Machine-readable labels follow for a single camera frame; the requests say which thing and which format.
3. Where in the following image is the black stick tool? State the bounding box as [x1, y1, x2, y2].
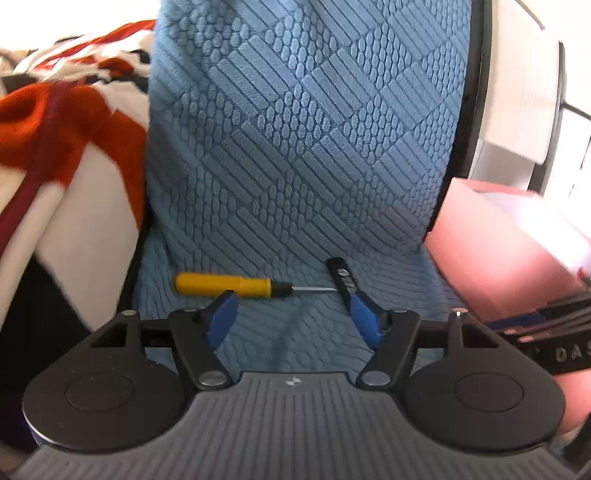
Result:
[325, 257, 363, 312]

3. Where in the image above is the yellow handled screwdriver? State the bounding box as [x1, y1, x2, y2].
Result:
[174, 272, 337, 298]

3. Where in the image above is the blue textured sofa cover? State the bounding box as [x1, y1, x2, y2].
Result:
[133, 0, 477, 375]

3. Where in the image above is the pink cardboard box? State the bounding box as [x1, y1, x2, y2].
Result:
[425, 178, 590, 322]

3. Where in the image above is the red white striped blanket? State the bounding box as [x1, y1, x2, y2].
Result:
[1, 20, 155, 330]

